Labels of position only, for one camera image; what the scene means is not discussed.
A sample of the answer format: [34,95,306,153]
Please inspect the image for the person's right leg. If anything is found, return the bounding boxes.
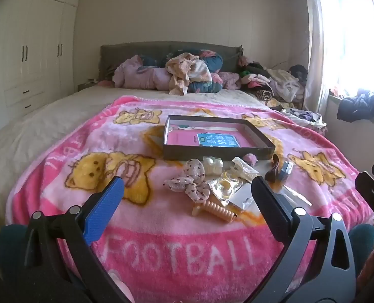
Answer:
[348,224,374,276]

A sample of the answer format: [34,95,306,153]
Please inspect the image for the bag of laundry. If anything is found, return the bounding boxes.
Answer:
[281,107,327,131]

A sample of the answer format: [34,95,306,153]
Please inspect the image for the window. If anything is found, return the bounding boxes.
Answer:
[319,0,374,99]

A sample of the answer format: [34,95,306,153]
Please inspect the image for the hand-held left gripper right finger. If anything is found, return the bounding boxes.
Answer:
[251,176,356,303]

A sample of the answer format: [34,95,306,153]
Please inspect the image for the pink quilt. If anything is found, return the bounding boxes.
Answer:
[112,55,175,89]

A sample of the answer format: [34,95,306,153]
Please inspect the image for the peach spiral hair clip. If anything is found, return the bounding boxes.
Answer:
[191,199,238,223]

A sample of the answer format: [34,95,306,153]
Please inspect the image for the white wardrobe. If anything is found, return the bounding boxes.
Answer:
[0,0,82,139]

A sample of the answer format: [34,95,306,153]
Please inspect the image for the pink bear printed blanket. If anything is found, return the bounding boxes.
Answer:
[5,96,374,303]

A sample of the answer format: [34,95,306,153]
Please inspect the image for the dark clothes on sill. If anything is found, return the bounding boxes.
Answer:
[336,88,374,123]

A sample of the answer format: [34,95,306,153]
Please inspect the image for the bed with beige cover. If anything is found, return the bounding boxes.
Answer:
[0,86,328,228]

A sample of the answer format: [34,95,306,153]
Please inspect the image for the polka-dot bow hair tie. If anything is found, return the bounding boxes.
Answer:
[163,158,211,203]

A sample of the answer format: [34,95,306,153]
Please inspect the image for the person's leg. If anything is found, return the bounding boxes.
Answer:
[0,224,28,303]
[348,224,374,276]

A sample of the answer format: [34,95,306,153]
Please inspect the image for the pile of mixed clothes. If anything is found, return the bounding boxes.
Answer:
[239,60,308,109]

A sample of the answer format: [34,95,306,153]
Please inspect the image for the clear bag of yellow rings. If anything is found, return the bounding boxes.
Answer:
[207,172,248,201]

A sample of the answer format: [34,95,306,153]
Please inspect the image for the banana hair clip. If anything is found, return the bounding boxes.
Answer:
[264,154,282,183]

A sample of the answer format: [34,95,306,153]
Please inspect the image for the cream patterned garment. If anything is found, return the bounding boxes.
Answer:
[165,54,213,96]

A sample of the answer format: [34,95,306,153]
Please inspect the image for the person's left leg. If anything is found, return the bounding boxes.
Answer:
[0,224,28,303]

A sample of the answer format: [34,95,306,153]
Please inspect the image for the pearly hair claw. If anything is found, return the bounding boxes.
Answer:
[203,156,225,176]

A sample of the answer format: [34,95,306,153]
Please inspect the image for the beige curtain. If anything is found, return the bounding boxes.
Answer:
[301,0,330,115]

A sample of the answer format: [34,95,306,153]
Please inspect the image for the blue hair ties packet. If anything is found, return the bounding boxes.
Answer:
[278,161,293,182]

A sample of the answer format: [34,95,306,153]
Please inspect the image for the white hair claw clip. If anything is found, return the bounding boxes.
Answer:
[231,157,259,182]

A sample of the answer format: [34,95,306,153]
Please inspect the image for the grey padded headboard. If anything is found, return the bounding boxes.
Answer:
[99,42,245,83]

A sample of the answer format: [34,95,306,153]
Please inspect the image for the clear packet with white card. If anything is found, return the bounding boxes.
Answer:
[229,185,261,211]

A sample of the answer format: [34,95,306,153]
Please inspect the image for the shallow cardboard box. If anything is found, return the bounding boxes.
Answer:
[162,115,276,161]

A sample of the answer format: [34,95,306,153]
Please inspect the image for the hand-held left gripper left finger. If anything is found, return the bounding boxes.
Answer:
[23,175,134,303]

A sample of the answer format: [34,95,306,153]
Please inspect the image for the pink crumpled garment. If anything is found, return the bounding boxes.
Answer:
[218,71,242,90]

